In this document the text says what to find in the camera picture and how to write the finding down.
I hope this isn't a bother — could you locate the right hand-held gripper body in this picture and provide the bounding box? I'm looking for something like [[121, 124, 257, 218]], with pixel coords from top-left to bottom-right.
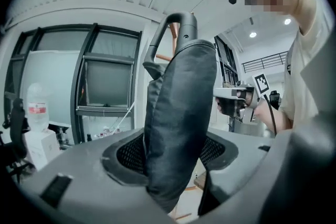
[[236, 73, 270, 124]]

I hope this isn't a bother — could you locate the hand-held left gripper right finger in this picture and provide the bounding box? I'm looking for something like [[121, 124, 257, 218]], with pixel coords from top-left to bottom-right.
[[198, 130, 279, 217]]

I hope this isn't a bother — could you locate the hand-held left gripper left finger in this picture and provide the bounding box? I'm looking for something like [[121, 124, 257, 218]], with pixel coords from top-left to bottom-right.
[[20, 127, 182, 224]]

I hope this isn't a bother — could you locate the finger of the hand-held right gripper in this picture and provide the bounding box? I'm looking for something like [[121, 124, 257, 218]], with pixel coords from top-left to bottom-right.
[[214, 87, 238, 99]]

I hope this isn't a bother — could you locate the black umbrella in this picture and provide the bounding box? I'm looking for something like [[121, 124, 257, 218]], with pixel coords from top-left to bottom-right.
[[143, 11, 218, 215]]

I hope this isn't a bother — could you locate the brown wooden coat rack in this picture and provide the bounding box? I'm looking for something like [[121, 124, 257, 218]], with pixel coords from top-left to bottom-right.
[[154, 10, 208, 221]]

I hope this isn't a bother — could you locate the person's right forearm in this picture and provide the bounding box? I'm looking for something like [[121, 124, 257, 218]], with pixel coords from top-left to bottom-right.
[[254, 101, 294, 132]]

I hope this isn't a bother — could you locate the person's right hand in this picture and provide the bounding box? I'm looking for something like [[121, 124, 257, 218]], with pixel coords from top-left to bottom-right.
[[215, 89, 251, 116]]

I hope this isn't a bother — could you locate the black mesh office chair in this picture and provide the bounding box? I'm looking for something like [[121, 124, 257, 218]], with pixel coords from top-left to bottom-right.
[[269, 90, 282, 111]]

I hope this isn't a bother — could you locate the black metal railing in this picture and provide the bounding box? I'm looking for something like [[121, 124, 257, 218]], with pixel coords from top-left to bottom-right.
[[241, 51, 289, 73]]

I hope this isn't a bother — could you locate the person's cream shirt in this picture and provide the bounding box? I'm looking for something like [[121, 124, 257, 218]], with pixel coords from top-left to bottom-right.
[[278, 0, 336, 130]]

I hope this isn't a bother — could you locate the white water dispenser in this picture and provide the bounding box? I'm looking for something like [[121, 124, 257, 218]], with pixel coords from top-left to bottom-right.
[[22, 129, 61, 170]]

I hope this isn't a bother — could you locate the large clear water bottle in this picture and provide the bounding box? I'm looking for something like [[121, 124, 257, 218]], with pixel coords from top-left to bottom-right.
[[27, 83, 50, 132]]

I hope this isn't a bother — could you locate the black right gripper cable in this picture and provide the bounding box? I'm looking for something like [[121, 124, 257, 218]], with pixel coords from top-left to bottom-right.
[[263, 94, 278, 137]]

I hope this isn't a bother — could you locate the black window frame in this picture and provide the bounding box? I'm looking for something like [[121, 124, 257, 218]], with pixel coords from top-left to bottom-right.
[[5, 23, 144, 145]]

